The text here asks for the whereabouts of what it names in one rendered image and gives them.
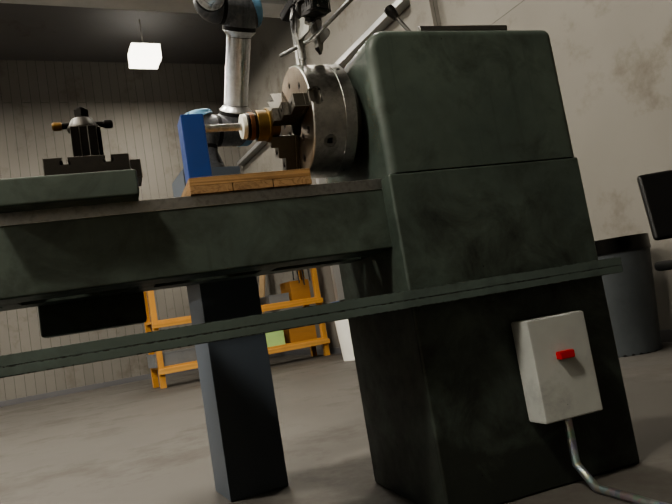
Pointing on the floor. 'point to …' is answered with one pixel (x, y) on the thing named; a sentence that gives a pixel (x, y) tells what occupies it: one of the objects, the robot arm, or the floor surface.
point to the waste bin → (631, 295)
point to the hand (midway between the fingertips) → (309, 49)
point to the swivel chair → (658, 207)
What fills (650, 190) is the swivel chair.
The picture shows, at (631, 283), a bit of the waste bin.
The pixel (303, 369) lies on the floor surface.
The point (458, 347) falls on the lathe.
